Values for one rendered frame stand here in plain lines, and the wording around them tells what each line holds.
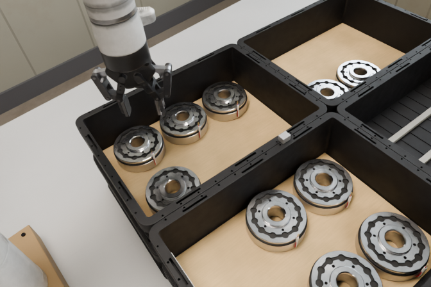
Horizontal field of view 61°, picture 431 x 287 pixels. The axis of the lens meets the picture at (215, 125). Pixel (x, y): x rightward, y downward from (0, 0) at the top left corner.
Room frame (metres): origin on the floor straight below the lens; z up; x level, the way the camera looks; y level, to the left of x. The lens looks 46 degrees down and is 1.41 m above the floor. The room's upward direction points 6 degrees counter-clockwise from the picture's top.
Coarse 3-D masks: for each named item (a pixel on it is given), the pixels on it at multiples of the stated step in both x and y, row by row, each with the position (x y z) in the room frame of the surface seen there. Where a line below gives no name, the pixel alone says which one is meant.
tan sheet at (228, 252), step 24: (360, 192) 0.35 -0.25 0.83; (240, 216) 0.33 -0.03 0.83; (312, 216) 0.31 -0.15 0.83; (336, 216) 0.31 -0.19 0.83; (360, 216) 0.30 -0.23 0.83; (216, 240) 0.29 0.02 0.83; (240, 240) 0.28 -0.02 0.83; (312, 240) 0.27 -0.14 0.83; (336, 240) 0.27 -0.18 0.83; (192, 264) 0.25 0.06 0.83; (216, 264) 0.25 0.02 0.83; (240, 264) 0.24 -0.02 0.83; (264, 264) 0.24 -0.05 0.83; (288, 264) 0.23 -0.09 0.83; (312, 264) 0.23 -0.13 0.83
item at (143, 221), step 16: (224, 48) 0.71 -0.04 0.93; (240, 48) 0.70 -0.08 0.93; (192, 64) 0.66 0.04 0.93; (256, 64) 0.64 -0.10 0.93; (160, 80) 0.61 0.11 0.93; (288, 80) 0.57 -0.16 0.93; (128, 96) 0.57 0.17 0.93; (304, 96) 0.52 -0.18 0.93; (96, 112) 0.53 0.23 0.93; (320, 112) 0.47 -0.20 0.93; (80, 128) 0.50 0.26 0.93; (96, 144) 0.45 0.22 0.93; (272, 144) 0.40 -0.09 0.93; (240, 160) 0.38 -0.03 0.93; (112, 176) 0.37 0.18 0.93; (224, 176) 0.35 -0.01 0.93; (128, 192) 0.34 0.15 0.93; (192, 192) 0.32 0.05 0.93; (128, 208) 0.32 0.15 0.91; (176, 208) 0.30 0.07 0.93; (144, 224) 0.28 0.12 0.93
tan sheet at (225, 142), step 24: (216, 120) 0.57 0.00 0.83; (240, 120) 0.57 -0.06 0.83; (264, 120) 0.56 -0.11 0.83; (168, 144) 0.52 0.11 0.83; (192, 144) 0.51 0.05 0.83; (216, 144) 0.50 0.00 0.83; (240, 144) 0.50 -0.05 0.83; (120, 168) 0.47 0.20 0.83; (192, 168) 0.45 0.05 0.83; (216, 168) 0.44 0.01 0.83; (144, 192) 0.40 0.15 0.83
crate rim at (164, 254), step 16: (304, 128) 0.43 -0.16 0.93; (352, 128) 0.42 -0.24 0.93; (288, 144) 0.40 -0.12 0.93; (368, 144) 0.39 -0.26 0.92; (256, 160) 0.37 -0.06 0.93; (400, 160) 0.34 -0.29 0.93; (240, 176) 0.34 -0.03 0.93; (416, 176) 0.31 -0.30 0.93; (208, 192) 0.32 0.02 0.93; (192, 208) 0.29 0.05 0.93; (160, 224) 0.27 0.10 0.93; (160, 240) 0.25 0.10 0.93; (160, 256) 0.22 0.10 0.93; (176, 272) 0.20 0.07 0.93
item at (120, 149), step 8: (136, 128) 0.55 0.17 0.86; (144, 128) 0.54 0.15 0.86; (152, 128) 0.54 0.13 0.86; (120, 136) 0.53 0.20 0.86; (128, 136) 0.52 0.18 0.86; (152, 136) 0.52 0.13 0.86; (160, 136) 0.51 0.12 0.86; (120, 144) 0.51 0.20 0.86; (152, 144) 0.50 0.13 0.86; (160, 144) 0.49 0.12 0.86; (120, 152) 0.49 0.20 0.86; (128, 152) 0.48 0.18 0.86; (136, 152) 0.48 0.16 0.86; (144, 152) 0.47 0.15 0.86; (120, 160) 0.47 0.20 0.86; (128, 160) 0.46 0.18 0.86; (136, 160) 0.46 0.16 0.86; (144, 160) 0.46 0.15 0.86
